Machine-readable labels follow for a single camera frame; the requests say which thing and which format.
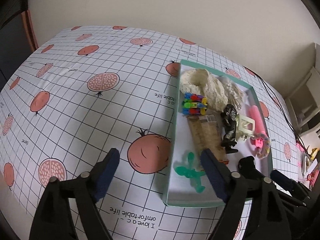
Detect colourful braided bracelet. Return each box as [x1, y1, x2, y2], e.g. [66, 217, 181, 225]
[251, 133, 271, 159]

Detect pink hair roller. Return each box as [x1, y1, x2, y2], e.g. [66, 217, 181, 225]
[248, 105, 268, 154]

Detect cream plastic hair clip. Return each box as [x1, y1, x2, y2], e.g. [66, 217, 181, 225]
[235, 114, 255, 142]

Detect green plastic toy figure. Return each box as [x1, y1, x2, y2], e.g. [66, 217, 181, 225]
[174, 152, 206, 193]

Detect black toy car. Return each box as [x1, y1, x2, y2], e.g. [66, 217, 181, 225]
[220, 104, 238, 154]

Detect biscuit snack packet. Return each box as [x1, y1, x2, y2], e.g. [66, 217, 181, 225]
[187, 114, 229, 165]

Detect cotton swabs plastic bag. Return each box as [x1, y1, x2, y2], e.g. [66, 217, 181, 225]
[219, 76, 245, 110]

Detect cream lace scrunchie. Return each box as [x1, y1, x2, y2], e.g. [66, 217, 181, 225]
[180, 69, 228, 112]

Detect colourful plastic clips bundle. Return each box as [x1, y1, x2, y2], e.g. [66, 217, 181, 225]
[182, 93, 208, 115]

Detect teal shallow box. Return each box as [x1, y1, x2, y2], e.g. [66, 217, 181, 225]
[162, 59, 274, 209]

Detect white wooden shelf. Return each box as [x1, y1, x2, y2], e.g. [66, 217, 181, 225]
[285, 43, 319, 136]

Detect pomegranate grid tablecloth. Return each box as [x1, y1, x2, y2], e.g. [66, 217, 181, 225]
[1, 26, 299, 239]

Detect black cable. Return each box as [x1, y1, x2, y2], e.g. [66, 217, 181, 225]
[246, 67, 313, 158]

